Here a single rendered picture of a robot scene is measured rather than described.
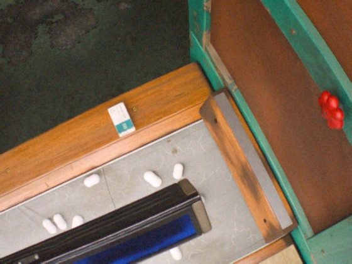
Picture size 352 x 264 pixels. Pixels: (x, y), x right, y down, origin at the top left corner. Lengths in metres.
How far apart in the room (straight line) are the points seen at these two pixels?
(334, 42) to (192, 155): 0.57
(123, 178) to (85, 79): 0.99
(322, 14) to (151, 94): 0.60
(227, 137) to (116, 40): 1.17
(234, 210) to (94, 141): 0.31
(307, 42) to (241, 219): 0.53
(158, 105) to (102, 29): 1.07
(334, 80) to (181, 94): 0.56
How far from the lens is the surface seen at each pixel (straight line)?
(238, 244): 0.94
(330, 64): 0.48
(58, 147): 1.00
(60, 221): 0.96
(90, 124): 0.99
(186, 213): 0.58
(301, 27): 0.50
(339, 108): 0.47
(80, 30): 2.04
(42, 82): 1.97
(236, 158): 0.87
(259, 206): 0.86
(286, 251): 0.92
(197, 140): 0.99
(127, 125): 0.96
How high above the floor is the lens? 1.67
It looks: 70 degrees down
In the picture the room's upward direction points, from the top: 7 degrees counter-clockwise
